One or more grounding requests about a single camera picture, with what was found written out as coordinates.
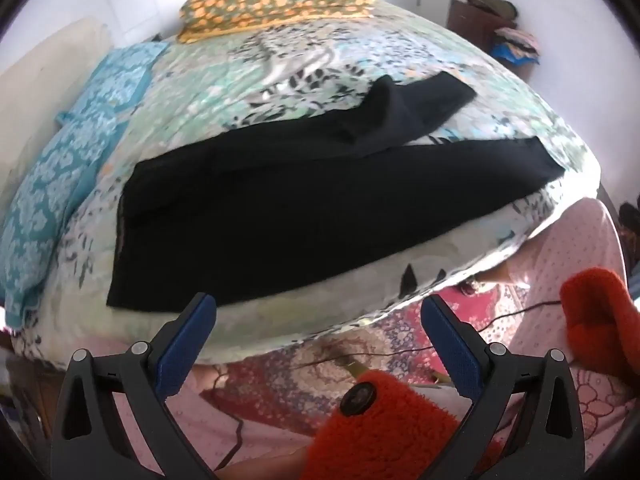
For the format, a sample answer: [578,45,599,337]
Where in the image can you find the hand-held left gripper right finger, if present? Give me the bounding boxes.
[420,294,586,480]

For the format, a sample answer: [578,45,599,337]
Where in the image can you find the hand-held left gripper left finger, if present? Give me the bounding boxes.
[50,292,218,480]

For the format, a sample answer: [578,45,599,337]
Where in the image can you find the black pants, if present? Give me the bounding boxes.
[106,71,565,311]

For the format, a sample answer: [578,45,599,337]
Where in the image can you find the red patterned carpet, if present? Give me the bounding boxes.
[200,280,566,441]

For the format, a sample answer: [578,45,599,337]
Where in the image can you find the orange fuzzy jacket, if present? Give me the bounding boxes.
[305,370,503,480]

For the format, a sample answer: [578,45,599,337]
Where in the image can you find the blue floral pillow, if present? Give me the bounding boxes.
[0,42,168,331]

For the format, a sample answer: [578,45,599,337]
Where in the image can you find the floral bedspread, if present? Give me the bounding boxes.
[0,0,601,366]

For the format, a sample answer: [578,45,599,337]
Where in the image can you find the blue cloth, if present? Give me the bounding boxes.
[490,42,541,67]

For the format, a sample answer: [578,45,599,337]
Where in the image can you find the beige headboard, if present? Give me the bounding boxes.
[0,17,113,211]

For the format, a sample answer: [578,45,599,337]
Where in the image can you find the pile of folded clothes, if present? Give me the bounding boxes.
[467,0,541,58]

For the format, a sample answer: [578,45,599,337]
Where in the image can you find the brown wooden cabinet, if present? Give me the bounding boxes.
[446,0,511,53]

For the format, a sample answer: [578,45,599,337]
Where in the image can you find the black cable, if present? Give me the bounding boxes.
[212,365,246,466]

